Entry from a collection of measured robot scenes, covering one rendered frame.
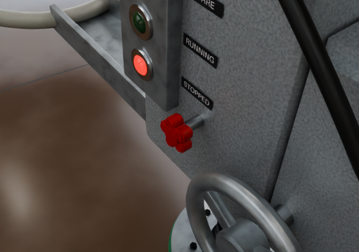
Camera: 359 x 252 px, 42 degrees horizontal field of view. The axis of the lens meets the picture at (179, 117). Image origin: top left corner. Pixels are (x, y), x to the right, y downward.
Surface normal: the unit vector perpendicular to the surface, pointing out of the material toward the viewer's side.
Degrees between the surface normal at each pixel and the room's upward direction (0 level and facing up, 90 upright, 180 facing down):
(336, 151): 90
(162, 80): 90
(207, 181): 71
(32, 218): 0
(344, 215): 90
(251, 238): 17
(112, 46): 2
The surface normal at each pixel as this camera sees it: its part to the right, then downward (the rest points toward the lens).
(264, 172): -0.48, 0.61
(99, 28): 0.05, -0.69
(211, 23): -0.78, 0.42
